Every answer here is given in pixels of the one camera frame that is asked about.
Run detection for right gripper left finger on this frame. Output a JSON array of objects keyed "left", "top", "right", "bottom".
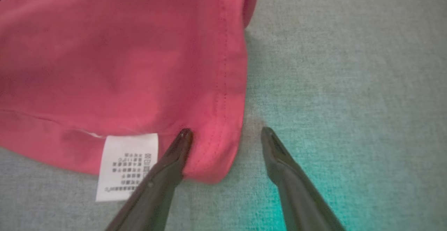
[{"left": 105, "top": 128, "right": 194, "bottom": 231}]

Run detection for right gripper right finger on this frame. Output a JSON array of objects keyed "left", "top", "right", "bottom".
[{"left": 261, "top": 126, "right": 347, "bottom": 231}]

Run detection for red mesh garment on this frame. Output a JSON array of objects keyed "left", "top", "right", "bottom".
[{"left": 0, "top": 0, "right": 262, "bottom": 202}]

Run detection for grey fabric sofa seat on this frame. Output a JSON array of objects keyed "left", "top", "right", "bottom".
[{"left": 0, "top": 0, "right": 447, "bottom": 231}]

